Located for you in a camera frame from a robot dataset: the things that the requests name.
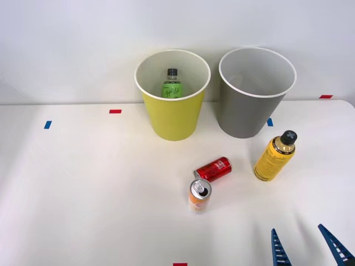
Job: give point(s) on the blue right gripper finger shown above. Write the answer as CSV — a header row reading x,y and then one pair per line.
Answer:
x,y
337,246
279,250

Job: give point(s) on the green label plastic bottle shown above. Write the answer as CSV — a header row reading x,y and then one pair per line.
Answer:
x,y
172,84

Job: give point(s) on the yellow label plastic bottle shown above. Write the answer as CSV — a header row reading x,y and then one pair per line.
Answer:
x,y
273,159

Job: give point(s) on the orange drink can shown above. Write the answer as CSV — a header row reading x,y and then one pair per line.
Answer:
x,y
199,198

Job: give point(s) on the red drink can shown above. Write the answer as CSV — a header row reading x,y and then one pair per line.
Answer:
x,y
215,169

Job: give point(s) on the grey plastic waste bin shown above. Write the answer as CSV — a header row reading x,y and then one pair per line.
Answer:
x,y
249,110

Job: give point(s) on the yellow-green plastic waste bin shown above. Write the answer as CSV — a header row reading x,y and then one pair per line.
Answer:
x,y
173,119

